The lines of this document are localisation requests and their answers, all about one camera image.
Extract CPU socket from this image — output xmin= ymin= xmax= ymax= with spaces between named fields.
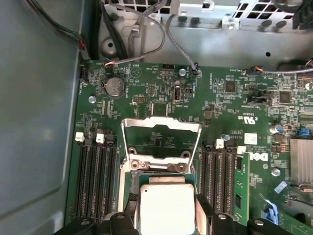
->
xmin=117 ymin=156 xmax=203 ymax=235

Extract square silver CPU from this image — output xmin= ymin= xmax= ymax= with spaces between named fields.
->
xmin=137 ymin=174 xmax=199 ymax=235

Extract silver finned chipset heatsink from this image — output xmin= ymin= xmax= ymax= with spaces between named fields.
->
xmin=290 ymin=138 xmax=313 ymax=186

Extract silver metal drive cage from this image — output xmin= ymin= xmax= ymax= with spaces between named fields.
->
xmin=96 ymin=0 xmax=313 ymax=73

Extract black plastic fan housing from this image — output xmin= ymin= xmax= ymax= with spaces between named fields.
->
xmin=292 ymin=0 xmax=313 ymax=30

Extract square black chip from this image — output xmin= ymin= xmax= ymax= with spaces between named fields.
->
xmin=151 ymin=102 xmax=170 ymax=116

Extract white motherboard label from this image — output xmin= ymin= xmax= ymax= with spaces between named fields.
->
xmin=244 ymin=133 xmax=259 ymax=145

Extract small blue header connector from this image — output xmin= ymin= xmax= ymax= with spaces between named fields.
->
xmin=296 ymin=127 xmax=312 ymax=137

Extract blue SATA connector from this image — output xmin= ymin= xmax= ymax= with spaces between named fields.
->
xmin=265 ymin=198 xmax=280 ymax=225

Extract green RAM stick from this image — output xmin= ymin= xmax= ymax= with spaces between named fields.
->
xmin=233 ymin=153 xmax=251 ymax=235

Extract thin grey wire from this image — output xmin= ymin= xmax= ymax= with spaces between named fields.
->
xmin=165 ymin=14 xmax=199 ymax=75
xmin=104 ymin=9 xmax=167 ymax=67
xmin=251 ymin=65 xmax=313 ymax=74

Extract green motherboard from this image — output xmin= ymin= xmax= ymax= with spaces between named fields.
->
xmin=64 ymin=59 xmax=313 ymax=235

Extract round coin cell battery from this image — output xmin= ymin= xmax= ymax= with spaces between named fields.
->
xmin=104 ymin=77 xmax=126 ymax=98

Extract silver internal USB port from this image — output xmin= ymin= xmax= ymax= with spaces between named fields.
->
xmin=173 ymin=82 xmax=183 ymax=102

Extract thick black cable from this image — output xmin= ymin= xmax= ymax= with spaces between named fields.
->
xmin=94 ymin=0 xmax=129 ymax=62

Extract RAM slot black clips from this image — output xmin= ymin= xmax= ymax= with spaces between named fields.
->
xmin=105 ymin=134 xmax=119 ymax=213
xmin=201 ymin=139 xmax=214 ymax=216
xmin=84 ymin=139 xmax=97 ymax=218
xmin=224 ymin=141 xmax=237 ymax=216

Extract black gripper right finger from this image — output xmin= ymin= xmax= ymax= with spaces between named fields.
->
xmin=195 ymin=194 xmax=279 ymax=235

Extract black open PC case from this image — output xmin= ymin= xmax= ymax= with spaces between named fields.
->
xmin=0 ymin=0 xmax=313 ymax=235

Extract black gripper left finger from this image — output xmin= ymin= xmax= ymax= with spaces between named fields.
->
xmin=55 ymin=192 xmax=139 ymax=235

